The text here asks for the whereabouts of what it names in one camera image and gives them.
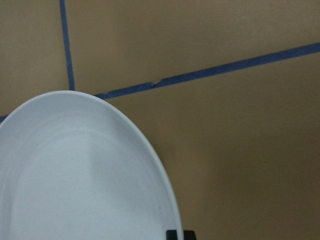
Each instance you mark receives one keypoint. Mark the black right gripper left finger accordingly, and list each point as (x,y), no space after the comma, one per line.
(171,234)

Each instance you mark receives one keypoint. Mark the blue plate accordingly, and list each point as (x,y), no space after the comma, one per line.
(74,167)

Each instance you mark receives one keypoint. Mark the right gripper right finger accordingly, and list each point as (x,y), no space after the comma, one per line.
(189,235)

